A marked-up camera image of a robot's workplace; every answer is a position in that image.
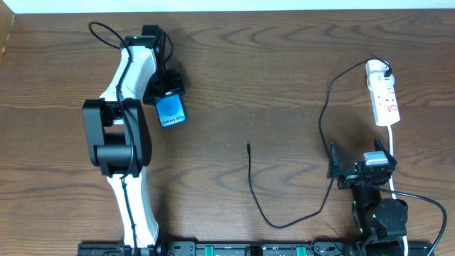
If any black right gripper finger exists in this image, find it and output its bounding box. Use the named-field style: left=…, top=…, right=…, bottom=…
left=327, top=144, right=341, bottom=178
left=374, top=138, right=393, bottom=159

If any white power strip cord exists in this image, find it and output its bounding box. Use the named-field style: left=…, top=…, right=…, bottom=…
left=386, top=124, right=410, bottom=256

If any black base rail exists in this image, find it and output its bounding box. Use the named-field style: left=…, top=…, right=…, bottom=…
left=77, top=240, right=435, bottom=256

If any white power strip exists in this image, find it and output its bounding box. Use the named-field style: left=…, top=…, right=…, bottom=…
left=365, top=59, right=402, bottom=127

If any blue Galaxy smartphone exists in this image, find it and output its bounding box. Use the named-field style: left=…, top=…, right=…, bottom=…
left=154, top=95, right=186, bottom=127

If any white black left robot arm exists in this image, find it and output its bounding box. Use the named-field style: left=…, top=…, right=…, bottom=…
left=82, top=25, right=187, bottom=250

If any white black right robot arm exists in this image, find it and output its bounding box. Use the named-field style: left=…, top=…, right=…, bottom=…
left=327, top=139, right=408, bottom=255

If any black USB charging cable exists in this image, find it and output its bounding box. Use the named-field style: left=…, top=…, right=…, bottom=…
left=246, top=58, right=393, bottom=230

